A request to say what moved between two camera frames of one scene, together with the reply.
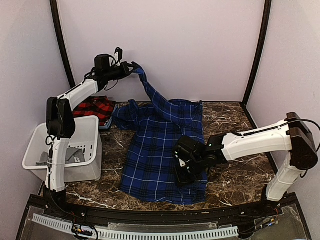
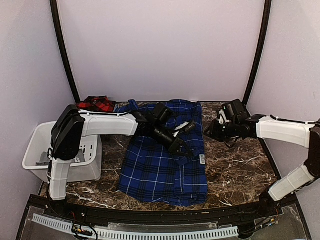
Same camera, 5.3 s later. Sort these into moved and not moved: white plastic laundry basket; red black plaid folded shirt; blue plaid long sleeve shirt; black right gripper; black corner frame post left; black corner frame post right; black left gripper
Moved: blue plaid long sleeve shirt; black left gripper; black right gripper
Not moved: black corner frame post right; white plastic laundry basket; black corner frame post left; red black plaid folded shirt
